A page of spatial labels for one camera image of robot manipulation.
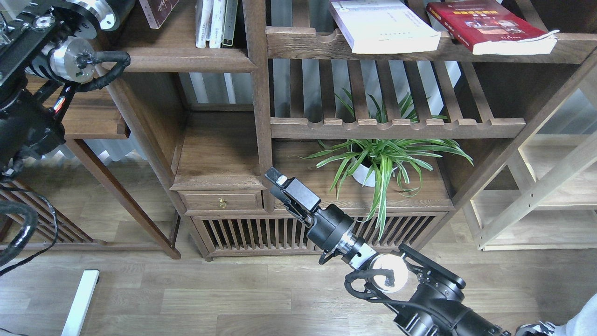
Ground red paperback book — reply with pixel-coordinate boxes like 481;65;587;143
426;0;558;56

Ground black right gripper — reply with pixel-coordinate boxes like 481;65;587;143
264;167;355;252

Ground dark green upright book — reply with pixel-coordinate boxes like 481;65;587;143
221;0;239;48

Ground potted spider plant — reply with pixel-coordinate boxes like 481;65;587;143
303;89;474;241

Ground white paperback book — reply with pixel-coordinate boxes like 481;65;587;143
330;0;441;55

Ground grey trouser leg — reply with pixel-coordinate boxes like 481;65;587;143
553;294;597;336

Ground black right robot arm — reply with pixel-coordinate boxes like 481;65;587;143
265;168;510;336

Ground white upright book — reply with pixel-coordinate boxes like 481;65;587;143
195;0;215;49
209;0;226;49

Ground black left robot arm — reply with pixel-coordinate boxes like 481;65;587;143
0;0;135;184

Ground dark wooden side shelf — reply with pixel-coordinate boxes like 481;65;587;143
23;50;182;260

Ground maroon book white characters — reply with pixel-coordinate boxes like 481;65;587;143
139;0;179;29

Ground person's shoe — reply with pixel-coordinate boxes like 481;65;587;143
514;321;556;336

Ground light wooden shelf frame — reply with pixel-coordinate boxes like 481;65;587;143
462;75;597;252

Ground dark wooden bookshelf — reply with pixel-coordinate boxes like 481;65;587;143
106;0;596;260

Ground slatted wooden rack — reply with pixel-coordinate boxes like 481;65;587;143
1;176;111;265

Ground white upright book middle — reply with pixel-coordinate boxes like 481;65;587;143
209;0;226;49

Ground white upright book left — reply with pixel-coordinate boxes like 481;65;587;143
195;0;215;49

